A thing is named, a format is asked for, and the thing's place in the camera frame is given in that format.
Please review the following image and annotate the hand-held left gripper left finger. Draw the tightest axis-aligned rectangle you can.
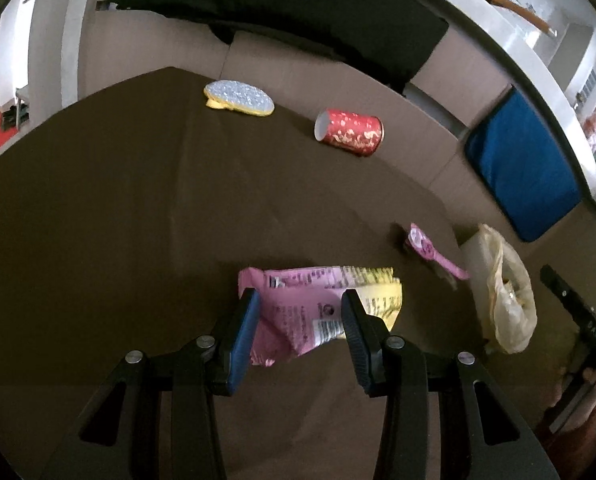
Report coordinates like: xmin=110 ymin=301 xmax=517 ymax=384
xmin=40 ymin=287 xmax=261 ymax=480

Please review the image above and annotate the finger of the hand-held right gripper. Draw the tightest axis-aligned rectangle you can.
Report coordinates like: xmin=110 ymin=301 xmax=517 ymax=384
xmin=539 ymin=264 xmax=596 ymax=378

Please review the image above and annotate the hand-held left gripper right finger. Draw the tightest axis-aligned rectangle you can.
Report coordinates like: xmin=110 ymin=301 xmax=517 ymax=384
xmin=340 ymin=289 xmax=561 ymax=480

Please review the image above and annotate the yellowish plastic bag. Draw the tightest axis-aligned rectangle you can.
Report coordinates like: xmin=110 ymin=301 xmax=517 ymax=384
xmin=470 ymin=224 xmax=538 ymax=355

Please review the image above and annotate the pink yellow snack packet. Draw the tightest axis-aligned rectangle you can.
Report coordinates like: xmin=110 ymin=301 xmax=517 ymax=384
xmin=238 ymin=265 xmax=404 ymax=368

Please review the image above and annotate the red patterned can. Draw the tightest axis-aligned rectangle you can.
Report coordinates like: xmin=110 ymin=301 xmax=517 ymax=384
xmin=314 ymin=108 xmax=385 ymax=158

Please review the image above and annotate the blue and yellow sponge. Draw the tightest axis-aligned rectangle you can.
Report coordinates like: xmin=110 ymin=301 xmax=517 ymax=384
xmin=203 ymin=80 xmax=275 ymax=118

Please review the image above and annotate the person's right hand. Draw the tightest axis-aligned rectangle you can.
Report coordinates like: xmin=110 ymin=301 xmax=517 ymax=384
xmin=548 ymin=365 xmax=596 ymax=433

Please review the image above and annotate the blue cushion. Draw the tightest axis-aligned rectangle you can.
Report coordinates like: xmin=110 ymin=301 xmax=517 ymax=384
xmin=464 ymin=87 xmax=584 ymax=243

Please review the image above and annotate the small black object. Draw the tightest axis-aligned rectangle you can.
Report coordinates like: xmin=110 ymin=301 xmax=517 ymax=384
xmin=0 ymin=102 xmax=31 ymax=128

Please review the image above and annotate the black cloth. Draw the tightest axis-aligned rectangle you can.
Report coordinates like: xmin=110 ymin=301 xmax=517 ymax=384
xmin=100 ymin=0 xmax=450 ymax=96

